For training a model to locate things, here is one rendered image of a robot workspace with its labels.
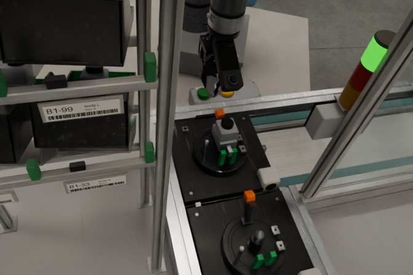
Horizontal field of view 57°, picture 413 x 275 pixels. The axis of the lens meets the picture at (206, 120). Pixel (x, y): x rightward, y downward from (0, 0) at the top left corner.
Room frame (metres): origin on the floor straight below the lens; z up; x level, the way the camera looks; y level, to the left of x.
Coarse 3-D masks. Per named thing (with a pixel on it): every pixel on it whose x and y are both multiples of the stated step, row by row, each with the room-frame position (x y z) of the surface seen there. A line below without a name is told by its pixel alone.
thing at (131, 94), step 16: (128, 96) 0.36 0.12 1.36; (32, 112) 0.31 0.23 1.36; (128, 112) 0.35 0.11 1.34; (32, 128) 0.30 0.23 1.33; (48, 128) 0.30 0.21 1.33; (64, 128) 0.31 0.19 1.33; (80, 128) 0.31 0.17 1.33; (96, 128) 0.32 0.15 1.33; (112, 128) 0.32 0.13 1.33; (128, 128) 0.34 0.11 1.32; (48, 144) 0.29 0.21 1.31; (64, 144) 0.30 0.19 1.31; (80, 144) 0.30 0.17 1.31; (96, 144) 0.31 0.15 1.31; (112, 144) 0.31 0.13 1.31; (128, 144) 0.32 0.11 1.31
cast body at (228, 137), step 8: (216, 120) 0.59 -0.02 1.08; (224, 120) 0.58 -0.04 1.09; (232, 120) 0.59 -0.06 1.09; (216, 128) 0.58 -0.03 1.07; (224, 128) 0.57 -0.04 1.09; (232, 128) 0.57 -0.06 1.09; (216, 136) 0.57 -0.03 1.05; (224, 136) 0.55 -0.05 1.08; (232, 136) 0.56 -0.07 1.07; (216, 144) 0.56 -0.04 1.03; (224, 144) 0.55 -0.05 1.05; (232, 144) 0.55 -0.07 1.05; (232, 152) 0.53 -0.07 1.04
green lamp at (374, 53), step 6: (372, 42) 0.54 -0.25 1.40; (366, 48) 0.55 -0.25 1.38; (372, 48) 0.53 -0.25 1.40; (378, 48) 0.53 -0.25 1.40; (384, 48) 0.52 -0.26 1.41; (366, 54) 0.54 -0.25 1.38; (372, 54) 0.53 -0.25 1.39; (378, 54) 0.52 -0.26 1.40; (384, 54) 0.52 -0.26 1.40; (366, 60) 0.53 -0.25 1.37; (372, 60) 0.53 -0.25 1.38; (378, 60) 0.52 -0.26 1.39; (366, 66) 0.53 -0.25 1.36; (372, 66) 0.52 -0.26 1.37
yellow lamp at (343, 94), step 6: (348, 84) 0.54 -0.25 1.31; (348, 90) 0.53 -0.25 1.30; (354, 90) 0.53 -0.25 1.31; (342, 96) 0.54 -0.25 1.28; (348, 96) 0.53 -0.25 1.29; (354, 96) 0.52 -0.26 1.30; (342, 102) 0.53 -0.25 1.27; (348, 102) 0.53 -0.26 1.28; (354, 102) 0.52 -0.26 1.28; (348, 108) 0.52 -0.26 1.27
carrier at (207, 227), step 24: (192, 216) 0.39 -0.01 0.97; (216, 216) 0.40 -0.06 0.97; (240, 216) 0.40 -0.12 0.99; (264, 216) 0.42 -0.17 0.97; (288, 216) 0.44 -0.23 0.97; (216, 240) 0.35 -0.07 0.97; (240, 240) 0.35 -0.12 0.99; (264, 240) 0.34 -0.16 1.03; (288, 240) 0.38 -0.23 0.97; (216, 264) 0.29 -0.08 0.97; (240, 264) 0.30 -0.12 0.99; (264, 264) 0.31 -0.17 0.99; (288, 264) 0.32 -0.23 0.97; (312, 264) 0.33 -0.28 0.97
